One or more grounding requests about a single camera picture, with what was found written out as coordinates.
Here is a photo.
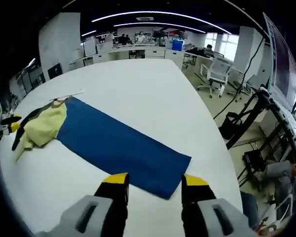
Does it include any white pillar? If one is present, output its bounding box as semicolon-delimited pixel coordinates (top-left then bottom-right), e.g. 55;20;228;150
38;12;81;75
233;26;264;82

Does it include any white office desk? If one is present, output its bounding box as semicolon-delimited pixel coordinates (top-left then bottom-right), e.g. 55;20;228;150
185;50;225;72

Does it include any blue storage box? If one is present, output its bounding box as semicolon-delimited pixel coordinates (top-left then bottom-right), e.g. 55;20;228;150
172;39;184;52

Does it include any black metal stand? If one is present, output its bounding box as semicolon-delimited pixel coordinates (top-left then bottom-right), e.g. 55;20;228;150
224;91;281;149

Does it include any white counter with drawers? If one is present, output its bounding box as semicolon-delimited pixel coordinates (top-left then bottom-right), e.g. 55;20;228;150
69;44;185;69

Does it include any black hanging cable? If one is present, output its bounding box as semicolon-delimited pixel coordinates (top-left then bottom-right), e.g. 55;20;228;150
213;37;266;119

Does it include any short ceiling light strip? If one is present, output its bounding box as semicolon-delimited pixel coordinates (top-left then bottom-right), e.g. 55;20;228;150
113;22;208;33

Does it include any yellow and blue garment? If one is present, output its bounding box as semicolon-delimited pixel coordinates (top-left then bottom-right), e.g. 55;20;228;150
11;96;192;200

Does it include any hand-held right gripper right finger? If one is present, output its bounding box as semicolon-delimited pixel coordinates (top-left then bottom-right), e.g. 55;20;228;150
181;173;256;237

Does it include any black waste bin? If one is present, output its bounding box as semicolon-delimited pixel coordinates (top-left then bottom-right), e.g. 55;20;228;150
223;112;243;140

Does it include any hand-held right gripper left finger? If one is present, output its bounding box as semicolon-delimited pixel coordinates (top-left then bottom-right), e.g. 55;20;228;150
36;172;130;237

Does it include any white board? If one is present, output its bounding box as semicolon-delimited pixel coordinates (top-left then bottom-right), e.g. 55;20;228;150
84;39;97;56

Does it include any black cabinet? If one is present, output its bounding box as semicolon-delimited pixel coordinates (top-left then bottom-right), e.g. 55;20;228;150
47;63;64;79

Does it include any white mesh office chair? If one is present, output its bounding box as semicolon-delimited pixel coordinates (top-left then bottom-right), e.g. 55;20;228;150
196;57;234;99

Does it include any large display screen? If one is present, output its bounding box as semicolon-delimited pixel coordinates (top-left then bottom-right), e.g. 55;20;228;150
262;12;296;112

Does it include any white storage bin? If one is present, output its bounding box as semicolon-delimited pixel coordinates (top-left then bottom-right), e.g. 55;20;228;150
96;41;113;53

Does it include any long ceiling light strip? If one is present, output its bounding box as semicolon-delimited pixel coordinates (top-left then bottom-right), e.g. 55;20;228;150
91;11;232;34

